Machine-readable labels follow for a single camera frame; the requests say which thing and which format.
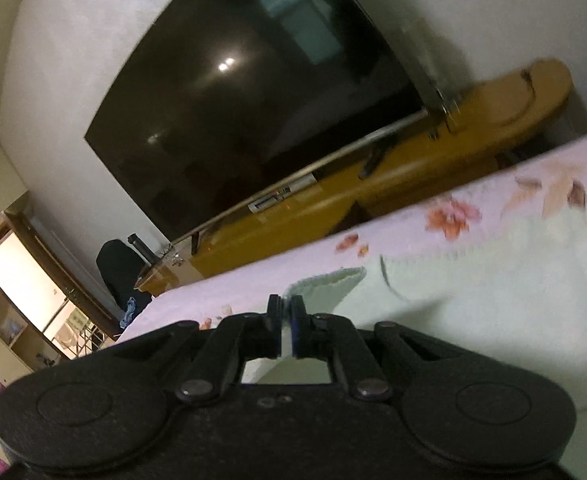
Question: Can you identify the wooden framed window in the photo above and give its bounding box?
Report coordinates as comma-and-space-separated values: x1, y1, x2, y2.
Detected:
0, 209, 120, 357

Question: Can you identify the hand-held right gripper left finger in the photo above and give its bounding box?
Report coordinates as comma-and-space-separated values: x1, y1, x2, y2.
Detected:
114, 294, 283, 405

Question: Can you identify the large black television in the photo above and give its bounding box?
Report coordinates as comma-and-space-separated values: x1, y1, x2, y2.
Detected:
84, 0, 441, 257

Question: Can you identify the pink floral bedsheet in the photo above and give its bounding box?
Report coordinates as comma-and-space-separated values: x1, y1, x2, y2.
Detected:
116, 125, 587, 346

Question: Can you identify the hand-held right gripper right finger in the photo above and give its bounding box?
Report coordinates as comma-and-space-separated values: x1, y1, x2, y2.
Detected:
291, 295, 457, 404

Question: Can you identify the black cylindrical object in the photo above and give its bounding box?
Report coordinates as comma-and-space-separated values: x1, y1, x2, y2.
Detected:
127, 233, 153, 267

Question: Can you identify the blue cloth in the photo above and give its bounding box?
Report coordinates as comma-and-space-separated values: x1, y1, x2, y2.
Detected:
120, 297, 142, 327

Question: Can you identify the yellow wooden television cabinet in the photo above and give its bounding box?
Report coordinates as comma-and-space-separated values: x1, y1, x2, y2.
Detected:
138, 59, 573, 297

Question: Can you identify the clear glass container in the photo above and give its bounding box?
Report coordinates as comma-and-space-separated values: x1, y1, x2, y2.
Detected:
398, 10, 461, 133

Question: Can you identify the light green knit garment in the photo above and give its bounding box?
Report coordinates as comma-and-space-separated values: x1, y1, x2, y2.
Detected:
243, 200, 587, 480

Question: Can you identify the black chair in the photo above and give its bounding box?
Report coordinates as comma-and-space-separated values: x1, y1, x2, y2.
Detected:
96, 239, 154, 321

